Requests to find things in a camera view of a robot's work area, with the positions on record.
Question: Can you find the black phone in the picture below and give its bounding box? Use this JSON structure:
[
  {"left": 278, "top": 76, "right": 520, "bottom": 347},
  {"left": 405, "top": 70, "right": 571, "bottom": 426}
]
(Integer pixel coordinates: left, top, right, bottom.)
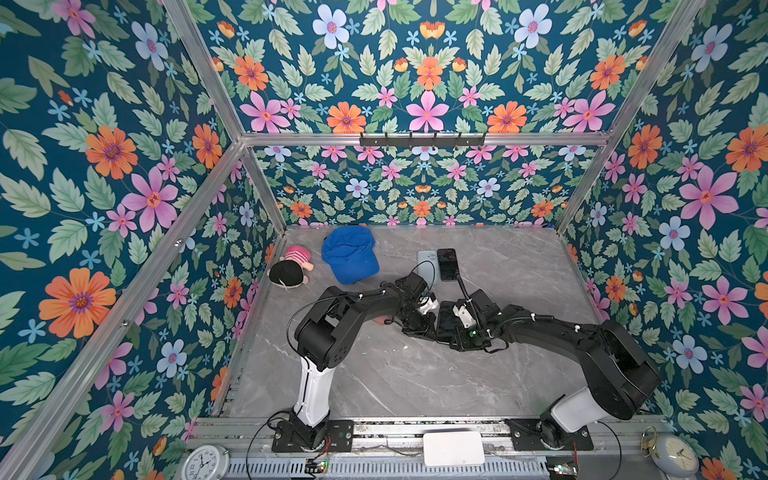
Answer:
[
  {"left": 436, "top": 248, "right": 460, "bottom": 282},
  {"left": 435, "top": 301, "right": 465, "bottom": 343}
]

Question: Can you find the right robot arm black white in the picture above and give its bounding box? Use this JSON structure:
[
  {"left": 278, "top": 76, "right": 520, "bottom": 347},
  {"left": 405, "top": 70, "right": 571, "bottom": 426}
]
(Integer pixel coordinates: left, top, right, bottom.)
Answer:
[{"left": 440, "top": 290, "right": 662, "bottom": 450}]

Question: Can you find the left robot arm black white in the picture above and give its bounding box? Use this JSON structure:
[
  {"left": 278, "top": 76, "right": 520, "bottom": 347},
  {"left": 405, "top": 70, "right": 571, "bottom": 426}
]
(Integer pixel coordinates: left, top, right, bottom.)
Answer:
[{"left": 282, "top": 273, "right": 439, "bottom": 450}]

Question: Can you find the light blue phone case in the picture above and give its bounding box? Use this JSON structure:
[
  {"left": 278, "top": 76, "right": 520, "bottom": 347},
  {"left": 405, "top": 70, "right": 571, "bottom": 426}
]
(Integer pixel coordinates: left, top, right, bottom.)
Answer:
[{"left": 416, "top": 250, "right": 440, "bottom": 287}]

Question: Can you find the black phone beside blue case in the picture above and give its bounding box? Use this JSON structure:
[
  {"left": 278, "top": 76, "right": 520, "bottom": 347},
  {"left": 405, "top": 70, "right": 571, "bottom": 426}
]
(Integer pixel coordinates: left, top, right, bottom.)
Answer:
[{"left": 436, "top": 248, "right": 460, "bottom": 282}]

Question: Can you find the blue baseball cap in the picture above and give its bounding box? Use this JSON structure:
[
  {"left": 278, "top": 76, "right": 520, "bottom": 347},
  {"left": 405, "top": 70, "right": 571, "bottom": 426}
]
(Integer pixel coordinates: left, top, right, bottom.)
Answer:
[{"left": 321, "top": 226, "right": 380, "bottom": 285}]

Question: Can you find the plush doll pink hat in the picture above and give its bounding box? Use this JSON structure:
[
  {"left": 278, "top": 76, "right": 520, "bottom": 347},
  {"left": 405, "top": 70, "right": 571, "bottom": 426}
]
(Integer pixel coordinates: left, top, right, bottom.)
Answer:
[{"left": 267, "top": 245, "right": 314, "bottom": 289}]

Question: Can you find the cream alarm clock right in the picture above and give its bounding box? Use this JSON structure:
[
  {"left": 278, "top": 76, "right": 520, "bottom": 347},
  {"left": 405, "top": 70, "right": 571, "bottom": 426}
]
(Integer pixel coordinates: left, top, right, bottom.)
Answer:
[{"left": 641, "top": 426, "right": 700, "bottom": 479}]

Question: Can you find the white round clock left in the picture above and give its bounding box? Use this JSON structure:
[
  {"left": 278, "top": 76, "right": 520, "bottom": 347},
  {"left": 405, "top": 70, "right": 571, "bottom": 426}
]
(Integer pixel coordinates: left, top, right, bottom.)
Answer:
[{"left": 181, "top": 444, "right": 230, "bottom": 480}]

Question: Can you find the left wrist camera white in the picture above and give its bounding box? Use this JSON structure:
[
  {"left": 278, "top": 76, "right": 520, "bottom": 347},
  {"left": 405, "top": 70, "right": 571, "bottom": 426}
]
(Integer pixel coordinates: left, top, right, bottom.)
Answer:
[{"left": 418, "top": 293, "right": 440, "bottom": 315}]

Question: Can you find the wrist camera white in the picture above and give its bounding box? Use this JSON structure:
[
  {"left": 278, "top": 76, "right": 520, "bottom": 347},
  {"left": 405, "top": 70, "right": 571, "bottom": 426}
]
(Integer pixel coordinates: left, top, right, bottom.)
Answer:
[
  {"left": 418, "top": 293, "right": 440, "bottom": 315},
  {"left": 452, "top": 304, "right": 477, "bottom": 329}
]

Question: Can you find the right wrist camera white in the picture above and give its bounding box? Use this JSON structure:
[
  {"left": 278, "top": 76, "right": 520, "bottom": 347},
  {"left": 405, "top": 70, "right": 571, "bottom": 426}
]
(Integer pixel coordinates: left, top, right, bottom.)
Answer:
[{"left": 452, "top": 304, "right": 477, "bottom": 329}]

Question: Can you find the white box on rail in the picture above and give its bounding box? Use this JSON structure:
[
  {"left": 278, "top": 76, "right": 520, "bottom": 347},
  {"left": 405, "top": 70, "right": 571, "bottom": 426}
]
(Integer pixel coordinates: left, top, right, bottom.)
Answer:
[{"left": 422, "top": 430, "right": 485, "bottom": 467}]

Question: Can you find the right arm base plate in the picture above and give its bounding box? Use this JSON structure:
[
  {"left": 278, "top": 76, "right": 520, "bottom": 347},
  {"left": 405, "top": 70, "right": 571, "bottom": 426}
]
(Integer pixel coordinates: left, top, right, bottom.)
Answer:
[{"left": 503, "top": 418, "right": 594, "bottom": 451}]

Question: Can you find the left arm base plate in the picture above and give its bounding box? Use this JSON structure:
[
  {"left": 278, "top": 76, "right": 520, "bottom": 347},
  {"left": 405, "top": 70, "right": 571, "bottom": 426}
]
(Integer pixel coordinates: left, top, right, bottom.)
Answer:
[{"left": 271, "top": 420, "right": 355, "bottom": 453}]

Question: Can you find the black hook bar on frame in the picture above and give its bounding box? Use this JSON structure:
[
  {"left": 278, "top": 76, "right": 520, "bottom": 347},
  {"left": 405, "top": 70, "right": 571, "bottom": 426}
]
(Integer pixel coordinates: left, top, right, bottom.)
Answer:
[{"left": 359, "top": 132, "right": 486, "bottom": 149}]

